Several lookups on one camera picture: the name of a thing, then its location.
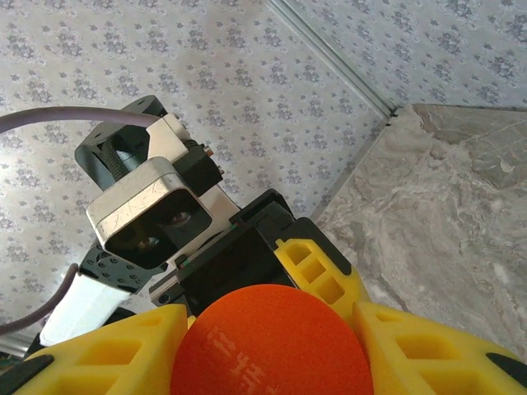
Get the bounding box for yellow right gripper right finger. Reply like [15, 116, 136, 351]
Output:
[352, 301, 527, 395]

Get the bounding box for aluminium side rail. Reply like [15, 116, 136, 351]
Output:
[310, 114, 396, 219]

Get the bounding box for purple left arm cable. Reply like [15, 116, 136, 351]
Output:
[0, 105, 160, 337]

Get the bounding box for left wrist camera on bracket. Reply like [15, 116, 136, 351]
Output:
[85, 113, 244, 272]

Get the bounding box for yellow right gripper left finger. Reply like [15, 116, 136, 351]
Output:
[0, 303, 190, 395]

